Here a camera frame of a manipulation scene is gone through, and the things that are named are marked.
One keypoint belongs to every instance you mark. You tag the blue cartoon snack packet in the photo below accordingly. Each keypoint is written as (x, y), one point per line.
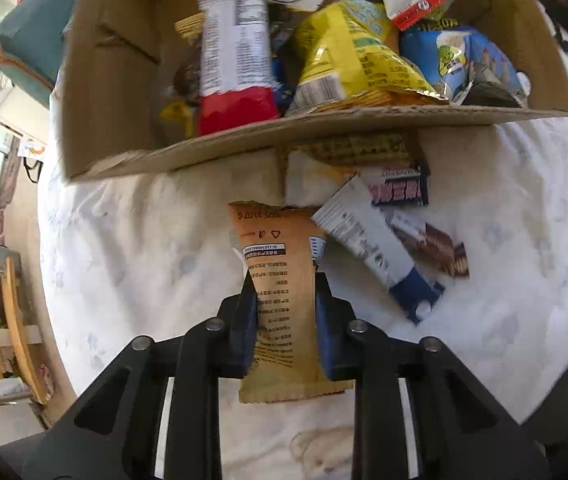
(281, 82)

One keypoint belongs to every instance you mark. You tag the wooden chair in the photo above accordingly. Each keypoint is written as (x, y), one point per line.
(14, 320)

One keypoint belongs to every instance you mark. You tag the orange snack packet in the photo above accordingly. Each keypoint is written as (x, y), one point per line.
(284, 270)

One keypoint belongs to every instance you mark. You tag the white and red bar packet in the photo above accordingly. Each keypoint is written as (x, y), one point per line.
(236, 60)

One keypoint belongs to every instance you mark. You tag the yellow striped snack packet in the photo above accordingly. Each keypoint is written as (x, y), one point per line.
(179, 117)

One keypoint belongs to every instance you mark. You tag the blue puffed snack bag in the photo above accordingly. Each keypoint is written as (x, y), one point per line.
(468, 60)

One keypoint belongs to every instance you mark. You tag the brown chocolate wafer packet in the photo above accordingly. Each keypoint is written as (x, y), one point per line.
(436, 247)

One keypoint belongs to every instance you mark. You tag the teal cushion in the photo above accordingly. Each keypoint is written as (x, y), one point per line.
(34, 30)

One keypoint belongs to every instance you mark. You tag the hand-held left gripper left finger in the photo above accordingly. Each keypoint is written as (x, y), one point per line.
(244, 332)

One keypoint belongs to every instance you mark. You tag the white floral bedsheet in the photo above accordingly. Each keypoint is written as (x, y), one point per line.
(154, 240)

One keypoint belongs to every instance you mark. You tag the cardboard box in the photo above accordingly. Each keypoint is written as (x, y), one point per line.
(109, 85)

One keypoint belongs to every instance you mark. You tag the white packet with blue end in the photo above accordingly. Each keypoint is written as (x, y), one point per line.
(368, 245)

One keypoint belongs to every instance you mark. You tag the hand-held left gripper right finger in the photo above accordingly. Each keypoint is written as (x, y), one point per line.
(328, 335)

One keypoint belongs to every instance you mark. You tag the yellow snack bag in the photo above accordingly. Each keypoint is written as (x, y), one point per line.
(353, 55)

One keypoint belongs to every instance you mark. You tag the dark purple snack packet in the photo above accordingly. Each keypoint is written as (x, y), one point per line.
(401, 187)

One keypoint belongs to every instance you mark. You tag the white and red shopping bag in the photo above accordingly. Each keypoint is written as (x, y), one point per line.
(31, 157)

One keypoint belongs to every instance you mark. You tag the tan wafer packet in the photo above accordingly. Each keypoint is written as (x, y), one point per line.
(334, 165)

